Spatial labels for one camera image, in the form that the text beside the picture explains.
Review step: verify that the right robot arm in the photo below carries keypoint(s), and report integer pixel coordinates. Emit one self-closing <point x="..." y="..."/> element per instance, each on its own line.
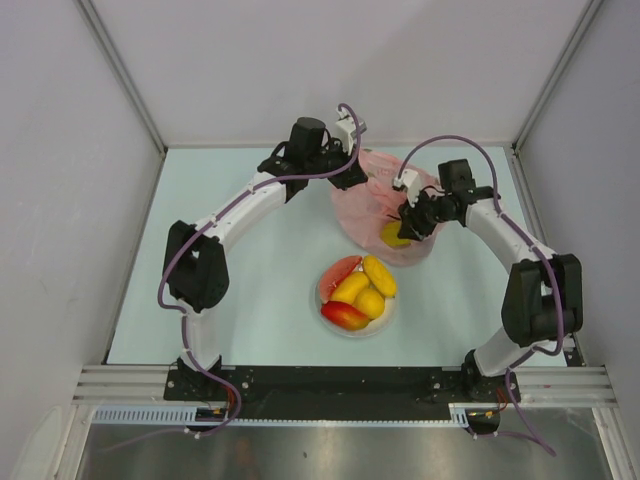
<point x="543" y="300"/>

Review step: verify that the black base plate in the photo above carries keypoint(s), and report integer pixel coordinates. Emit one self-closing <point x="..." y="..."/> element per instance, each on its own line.
<point x="306" y="393"/>

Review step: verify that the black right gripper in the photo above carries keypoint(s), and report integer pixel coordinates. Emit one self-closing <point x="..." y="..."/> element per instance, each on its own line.
<point x="412" y="224"/>

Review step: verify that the fake watermelon slice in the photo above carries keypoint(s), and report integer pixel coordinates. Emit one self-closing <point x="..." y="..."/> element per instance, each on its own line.
<point x="335" y="274"/>

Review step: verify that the white paper plate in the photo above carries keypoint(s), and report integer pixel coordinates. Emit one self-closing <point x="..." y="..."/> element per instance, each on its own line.
<point x="375" y="326"/>

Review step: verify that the yellow fake fruit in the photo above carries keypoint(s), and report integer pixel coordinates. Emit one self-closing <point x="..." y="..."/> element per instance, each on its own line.
<point x="380" y="276"/>

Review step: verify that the yellow fake mango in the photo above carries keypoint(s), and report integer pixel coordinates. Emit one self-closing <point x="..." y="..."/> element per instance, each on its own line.
<point x="350" y="287"/>

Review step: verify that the red fake mango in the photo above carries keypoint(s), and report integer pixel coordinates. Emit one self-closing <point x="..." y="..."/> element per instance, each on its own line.
<point x="344" y="315"/>

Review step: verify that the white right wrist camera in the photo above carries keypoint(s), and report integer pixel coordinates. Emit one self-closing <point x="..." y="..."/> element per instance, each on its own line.
<point x="409" y="182"/>

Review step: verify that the aluminium frame rail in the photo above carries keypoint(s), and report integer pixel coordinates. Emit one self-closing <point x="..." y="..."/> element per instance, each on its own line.
<point x="99" y="32"/>

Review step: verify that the pink plastic bag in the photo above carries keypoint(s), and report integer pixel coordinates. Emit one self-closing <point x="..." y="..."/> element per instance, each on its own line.
<point x="363" y="211"/>

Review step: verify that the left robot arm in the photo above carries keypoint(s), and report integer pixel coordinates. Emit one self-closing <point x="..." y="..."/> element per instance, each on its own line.
<point x="195" y="271"/>

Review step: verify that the yellow fake lemon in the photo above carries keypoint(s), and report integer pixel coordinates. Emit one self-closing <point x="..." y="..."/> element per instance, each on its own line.
<point x="389" y="235"/>

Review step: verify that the white cable duct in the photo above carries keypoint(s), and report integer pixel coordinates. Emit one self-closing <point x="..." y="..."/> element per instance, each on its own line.
<point x="159" y="415"/>

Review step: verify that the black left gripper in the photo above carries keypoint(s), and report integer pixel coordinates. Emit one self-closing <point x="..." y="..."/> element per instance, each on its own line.
<point x="352" y="177"/>

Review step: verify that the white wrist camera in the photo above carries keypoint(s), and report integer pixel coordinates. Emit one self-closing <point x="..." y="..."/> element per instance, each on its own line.
<point x="346" y="130"/>
<point x="409" y="182"/>

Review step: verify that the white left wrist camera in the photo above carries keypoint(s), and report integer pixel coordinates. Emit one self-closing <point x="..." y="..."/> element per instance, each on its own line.
<point x="346" y="130"/>

